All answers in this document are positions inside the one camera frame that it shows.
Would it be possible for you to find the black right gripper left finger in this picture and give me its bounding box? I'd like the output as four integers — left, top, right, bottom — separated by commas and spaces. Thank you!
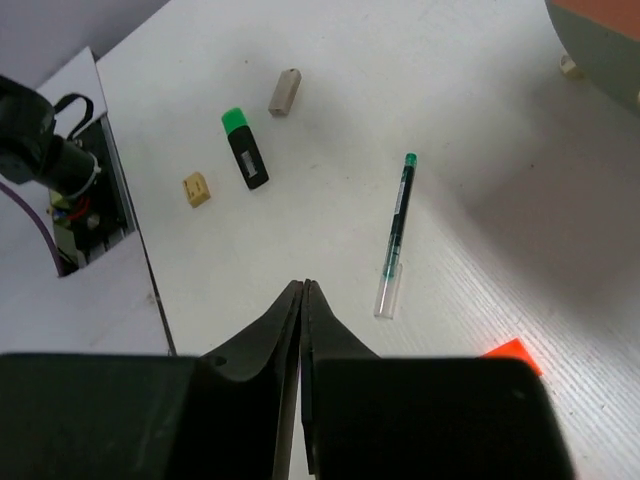
1, 281, 303, 479

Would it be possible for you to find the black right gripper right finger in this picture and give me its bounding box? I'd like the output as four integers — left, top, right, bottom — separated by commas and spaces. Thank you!
300, 280, 575, 479

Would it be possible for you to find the green gel pen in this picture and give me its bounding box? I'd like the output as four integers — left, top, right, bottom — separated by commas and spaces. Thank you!
374, 153, 418, 319

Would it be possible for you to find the cream round drawer container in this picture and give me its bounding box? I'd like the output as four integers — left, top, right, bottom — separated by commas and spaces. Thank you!
546, 0, 639, 115

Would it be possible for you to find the orange highlighter marker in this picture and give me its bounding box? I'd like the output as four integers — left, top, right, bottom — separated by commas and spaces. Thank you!
482, 338, 543, 377

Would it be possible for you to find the small tan eraser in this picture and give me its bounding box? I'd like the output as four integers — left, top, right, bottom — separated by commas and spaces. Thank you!
182, 172, 211, 208

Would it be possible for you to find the green highlighter marker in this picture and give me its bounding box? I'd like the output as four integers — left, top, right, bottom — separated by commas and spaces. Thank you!
221, 108, 269, 190

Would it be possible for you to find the grey white eraser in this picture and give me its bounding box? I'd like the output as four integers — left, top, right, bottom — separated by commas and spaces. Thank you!
268, 68, 302, 117

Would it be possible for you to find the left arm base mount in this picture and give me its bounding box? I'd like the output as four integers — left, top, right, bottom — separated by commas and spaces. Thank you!
47, 93, 136, 276

